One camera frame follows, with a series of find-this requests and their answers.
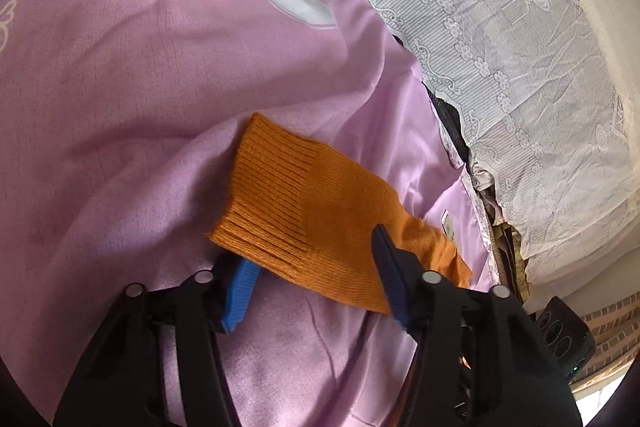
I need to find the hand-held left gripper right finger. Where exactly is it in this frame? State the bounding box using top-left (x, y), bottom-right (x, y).
top-left (370, 223), bottom-right (584, 427)

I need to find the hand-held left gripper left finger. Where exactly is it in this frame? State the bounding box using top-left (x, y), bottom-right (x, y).
top-left (52, 252), bottom-right (262, 427)

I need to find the orange knit sweater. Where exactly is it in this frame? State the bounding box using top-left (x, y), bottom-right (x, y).
top-left (207, 112), bottom-right (473, 315)

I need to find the dark cloth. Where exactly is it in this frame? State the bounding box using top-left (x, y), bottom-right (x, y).
top-left (392, 34), bottom-right (473, 168)

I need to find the pink bed sheet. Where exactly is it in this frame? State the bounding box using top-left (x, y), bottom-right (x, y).
top-left (0, 0), bottom-right (502, 427)

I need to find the white lace cloth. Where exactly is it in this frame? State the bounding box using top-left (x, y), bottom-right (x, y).
top-left (232, 0), bottom-right (637, 289)

